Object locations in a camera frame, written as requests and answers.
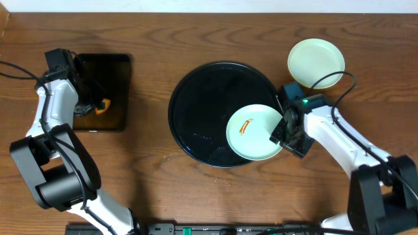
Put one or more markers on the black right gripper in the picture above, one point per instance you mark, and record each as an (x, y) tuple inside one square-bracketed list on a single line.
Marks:
[(277, 135)]

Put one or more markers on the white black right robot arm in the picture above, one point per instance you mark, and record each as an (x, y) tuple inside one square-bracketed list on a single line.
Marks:
[(383, 188)]

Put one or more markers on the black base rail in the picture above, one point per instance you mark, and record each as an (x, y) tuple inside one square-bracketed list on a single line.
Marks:
[(287, 228)]

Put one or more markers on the yellow plate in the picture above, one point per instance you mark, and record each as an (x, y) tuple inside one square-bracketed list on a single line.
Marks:
[(308, 74)]

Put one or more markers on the round black serving tray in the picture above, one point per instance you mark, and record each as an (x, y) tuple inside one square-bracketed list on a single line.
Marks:
[(203, 102)]

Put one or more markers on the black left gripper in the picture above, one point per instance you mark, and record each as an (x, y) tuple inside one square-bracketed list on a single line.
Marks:
[(84, 108)]

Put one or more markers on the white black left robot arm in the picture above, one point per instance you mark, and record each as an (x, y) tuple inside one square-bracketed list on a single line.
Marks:
[(56, 167)]

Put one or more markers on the mint green plate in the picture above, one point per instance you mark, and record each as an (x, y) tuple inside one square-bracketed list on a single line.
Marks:
[(317, 52), (249, 130)]

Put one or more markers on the black rectangular water tray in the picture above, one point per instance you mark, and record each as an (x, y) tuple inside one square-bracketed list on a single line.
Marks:
[(113, 72)]

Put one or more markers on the orange green sponge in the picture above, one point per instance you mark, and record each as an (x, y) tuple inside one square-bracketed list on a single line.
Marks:
[(102, 107)]

